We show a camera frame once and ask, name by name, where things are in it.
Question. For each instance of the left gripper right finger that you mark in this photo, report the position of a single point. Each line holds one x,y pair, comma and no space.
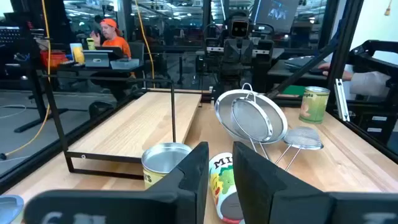
264,193

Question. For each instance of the pineapple rings can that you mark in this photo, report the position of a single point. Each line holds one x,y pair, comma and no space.
161,158

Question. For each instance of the small metal mesh strainer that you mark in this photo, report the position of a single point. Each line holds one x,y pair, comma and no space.
303,137

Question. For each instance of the large metal mesh strainer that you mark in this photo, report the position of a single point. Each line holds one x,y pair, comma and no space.
280,121

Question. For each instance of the person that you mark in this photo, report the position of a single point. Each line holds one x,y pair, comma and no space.
370,84

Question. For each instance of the green pad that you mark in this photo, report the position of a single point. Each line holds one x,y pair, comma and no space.
293,90

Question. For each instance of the red bin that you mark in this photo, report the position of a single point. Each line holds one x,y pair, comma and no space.
54,59

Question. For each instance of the yellow-green cup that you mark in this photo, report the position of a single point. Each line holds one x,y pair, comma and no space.
90,44

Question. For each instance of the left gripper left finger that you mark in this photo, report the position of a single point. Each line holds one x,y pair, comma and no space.
186,186

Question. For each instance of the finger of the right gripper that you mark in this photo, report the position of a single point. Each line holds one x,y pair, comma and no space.
231,51
246,51

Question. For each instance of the green pears can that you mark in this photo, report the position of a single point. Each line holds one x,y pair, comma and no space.
314,105

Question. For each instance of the grey laptop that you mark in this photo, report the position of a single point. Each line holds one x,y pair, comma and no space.
96,58

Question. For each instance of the silver metal bracket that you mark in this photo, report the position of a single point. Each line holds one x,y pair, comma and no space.
341,99

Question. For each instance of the dark monitor screen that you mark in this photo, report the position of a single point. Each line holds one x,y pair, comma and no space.
276,14

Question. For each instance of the green shoe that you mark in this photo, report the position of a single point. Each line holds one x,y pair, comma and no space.
115,40

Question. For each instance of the black laptop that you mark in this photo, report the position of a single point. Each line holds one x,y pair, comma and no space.
300,62

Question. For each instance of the mixed fruit can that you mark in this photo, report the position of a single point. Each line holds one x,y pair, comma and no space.
222,183

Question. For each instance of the black desk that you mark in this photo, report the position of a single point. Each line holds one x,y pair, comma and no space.
77,70

